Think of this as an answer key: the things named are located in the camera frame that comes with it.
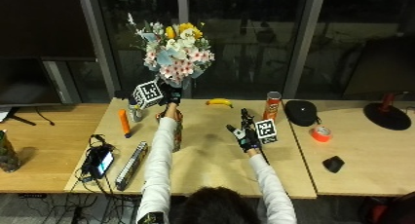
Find black monitor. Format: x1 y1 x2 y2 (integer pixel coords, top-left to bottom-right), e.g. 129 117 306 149
0 56 82 107

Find black phone lit screen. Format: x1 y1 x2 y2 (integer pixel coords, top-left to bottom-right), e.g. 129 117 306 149
86 145 117 180

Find red chip can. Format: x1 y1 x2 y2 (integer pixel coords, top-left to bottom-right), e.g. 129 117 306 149
262 91 283 122

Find black oval zip case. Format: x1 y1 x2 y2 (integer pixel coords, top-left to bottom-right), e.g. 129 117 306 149
283 99 322 128

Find small black computer mouse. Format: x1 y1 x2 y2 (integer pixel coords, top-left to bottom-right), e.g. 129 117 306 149
322 155 346 174

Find tangled floor cables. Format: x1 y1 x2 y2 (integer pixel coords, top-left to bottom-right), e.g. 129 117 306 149
18 184 145 224

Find white marker cube right glove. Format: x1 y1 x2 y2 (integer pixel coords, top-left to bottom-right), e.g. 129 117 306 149
254 118 279 145

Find person's left hand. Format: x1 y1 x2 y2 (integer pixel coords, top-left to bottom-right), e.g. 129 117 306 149
158 82 183 105

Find yellow banana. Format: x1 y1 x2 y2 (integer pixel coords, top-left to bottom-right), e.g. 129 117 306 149
205 97 234 109

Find glass vase with greenery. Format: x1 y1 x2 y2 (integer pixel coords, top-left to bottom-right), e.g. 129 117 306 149
0 129 22 173

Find person's right hand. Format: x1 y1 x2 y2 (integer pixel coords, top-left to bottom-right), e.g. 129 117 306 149
225 107 263 153

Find black power strip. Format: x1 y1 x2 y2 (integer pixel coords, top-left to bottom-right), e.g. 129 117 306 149
17 193 48 200

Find white marker cube glove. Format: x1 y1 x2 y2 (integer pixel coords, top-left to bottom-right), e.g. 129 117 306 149
130 80 165 110
254 118 279 145

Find black round stand red stem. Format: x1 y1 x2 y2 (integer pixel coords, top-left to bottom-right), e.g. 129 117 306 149
362 93 413 131

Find black glove cable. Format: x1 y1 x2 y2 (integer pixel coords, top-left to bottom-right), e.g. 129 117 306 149
258 148 272 168

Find small clear bottle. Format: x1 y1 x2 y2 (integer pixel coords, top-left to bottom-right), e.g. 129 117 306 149
127 98 143 123

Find orange marker tube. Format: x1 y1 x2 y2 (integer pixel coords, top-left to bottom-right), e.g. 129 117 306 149
118 108 133 139

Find white marker cube left glove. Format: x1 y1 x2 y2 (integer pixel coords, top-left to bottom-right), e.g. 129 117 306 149
130 80 165 110

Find pink white yellow flower bouquet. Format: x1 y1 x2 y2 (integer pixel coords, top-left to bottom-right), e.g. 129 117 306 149
126 12 217 90

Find red black bag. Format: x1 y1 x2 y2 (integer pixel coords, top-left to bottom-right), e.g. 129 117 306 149
356 190 415 224

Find black cable bundle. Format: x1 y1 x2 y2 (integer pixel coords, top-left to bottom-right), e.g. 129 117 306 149
74 133 119 187

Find long silver black box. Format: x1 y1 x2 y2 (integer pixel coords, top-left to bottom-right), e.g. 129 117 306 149
114 140 149 192

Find black monitor stand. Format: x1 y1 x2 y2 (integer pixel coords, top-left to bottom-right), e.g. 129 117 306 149
0 106 38 127

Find orange tape roll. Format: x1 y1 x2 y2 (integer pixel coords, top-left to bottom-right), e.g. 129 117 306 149
308 125 335 143

